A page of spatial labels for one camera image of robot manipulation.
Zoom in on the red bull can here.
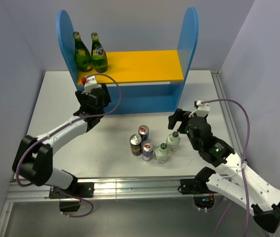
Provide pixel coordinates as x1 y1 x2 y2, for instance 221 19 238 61
138 125 149 142
142 142 154 161

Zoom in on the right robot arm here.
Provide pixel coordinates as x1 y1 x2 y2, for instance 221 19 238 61
168 109 280 233

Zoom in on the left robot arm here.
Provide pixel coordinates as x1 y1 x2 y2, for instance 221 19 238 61
12 83 111 197

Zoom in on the blue and yellow shelf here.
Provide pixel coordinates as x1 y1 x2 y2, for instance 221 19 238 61
55 7 200 116

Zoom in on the rear clear glass bottle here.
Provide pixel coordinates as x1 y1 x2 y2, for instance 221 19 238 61
166 131 180 152

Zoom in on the clear glass bottle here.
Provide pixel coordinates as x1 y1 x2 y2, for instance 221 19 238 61
154 143 169 164
166 131 180 152

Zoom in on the front clear glass bottle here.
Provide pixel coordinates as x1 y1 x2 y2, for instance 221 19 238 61
154 143 169 164

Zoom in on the green bottle yellow label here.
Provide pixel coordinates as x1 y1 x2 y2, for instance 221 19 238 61
73 32 93 72

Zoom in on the green bottle red label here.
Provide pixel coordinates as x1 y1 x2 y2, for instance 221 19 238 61
91 32 108 73

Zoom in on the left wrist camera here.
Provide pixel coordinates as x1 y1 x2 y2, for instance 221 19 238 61
81 76 98 94

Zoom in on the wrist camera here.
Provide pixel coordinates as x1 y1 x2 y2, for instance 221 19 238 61
81 76 98 94
189 100 210 118

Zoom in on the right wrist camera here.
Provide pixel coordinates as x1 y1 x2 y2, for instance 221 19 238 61
189 100 210 118

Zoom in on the aluminium right rail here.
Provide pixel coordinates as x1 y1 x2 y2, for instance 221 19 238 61
210 70 243 155

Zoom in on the aluminium rail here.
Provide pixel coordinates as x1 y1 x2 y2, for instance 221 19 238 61
210 70 243 155
4 175 195 203

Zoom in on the aluminium front rail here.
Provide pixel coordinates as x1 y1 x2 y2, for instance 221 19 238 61
4 175 195 203

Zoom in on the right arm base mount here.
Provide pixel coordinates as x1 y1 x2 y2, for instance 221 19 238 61
177 178 215 209

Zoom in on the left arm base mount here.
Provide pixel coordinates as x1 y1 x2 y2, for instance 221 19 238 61
48 182 95 213

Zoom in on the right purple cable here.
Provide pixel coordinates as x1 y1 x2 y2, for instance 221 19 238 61
204 98 251 237

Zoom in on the purple cable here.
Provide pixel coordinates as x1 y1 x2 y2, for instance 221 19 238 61
204 98 251 237
14 73 122 186

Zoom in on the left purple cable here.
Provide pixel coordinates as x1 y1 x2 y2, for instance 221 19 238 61
14 73 122 186

